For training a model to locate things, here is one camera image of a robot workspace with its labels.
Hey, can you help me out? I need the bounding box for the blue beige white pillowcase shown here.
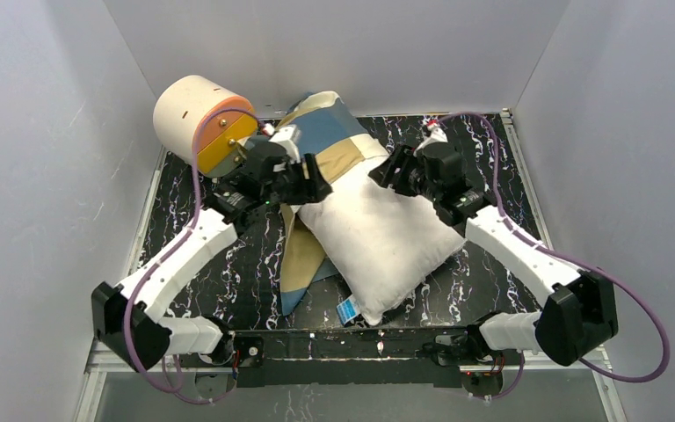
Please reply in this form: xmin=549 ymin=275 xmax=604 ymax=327
xmin=278 ymin=91 xmax=388 ymax=317

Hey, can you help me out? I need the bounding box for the white pillow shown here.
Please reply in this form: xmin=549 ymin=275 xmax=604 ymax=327
xmin=298 ymin=156 xmax=466 ymax=326

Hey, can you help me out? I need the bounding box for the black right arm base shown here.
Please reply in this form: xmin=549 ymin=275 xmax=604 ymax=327
xmin=416 ymin=325 xmax=526 ymax=403

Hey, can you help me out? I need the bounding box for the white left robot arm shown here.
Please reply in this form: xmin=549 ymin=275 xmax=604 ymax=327
xmin=91 ymin=142 xmax=333 ymax=375

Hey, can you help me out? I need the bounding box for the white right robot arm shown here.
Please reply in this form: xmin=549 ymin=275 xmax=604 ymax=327
xmin=372 ymin=142 xmax=619 ymax=366

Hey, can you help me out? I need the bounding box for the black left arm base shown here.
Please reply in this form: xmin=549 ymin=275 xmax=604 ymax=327
xmin=180 ymin=331 xmax=264 ymax=399

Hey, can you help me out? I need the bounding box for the blue pillow label tag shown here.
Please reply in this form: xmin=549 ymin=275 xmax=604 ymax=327
xmin=336 ymin=295 xmax=361 ymax=325

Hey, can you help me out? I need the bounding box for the round cream drawer cabinet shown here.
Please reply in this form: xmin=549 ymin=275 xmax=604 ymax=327
xmin=152 ymin=75 xmax=258 ymax=178

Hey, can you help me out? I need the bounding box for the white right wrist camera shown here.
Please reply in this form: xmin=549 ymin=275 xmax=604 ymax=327
xmin=415 ymin=119 xmax=448 ymax=152

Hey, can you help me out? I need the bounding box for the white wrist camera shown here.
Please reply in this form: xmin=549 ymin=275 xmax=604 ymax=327
xmin=415 ymin=119 xmax=448 ymax=152
xmin=261 ymin=123 xmax=301 ymax=163

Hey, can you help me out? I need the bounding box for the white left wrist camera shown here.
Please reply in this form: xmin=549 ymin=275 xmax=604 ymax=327
xmin=261 ymin=123 xmax=301 ymax=163

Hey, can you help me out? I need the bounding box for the aluminium table frame rail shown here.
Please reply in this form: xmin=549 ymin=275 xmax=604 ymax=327
xmin=73 ymin=107 xmax=630 ymax=422

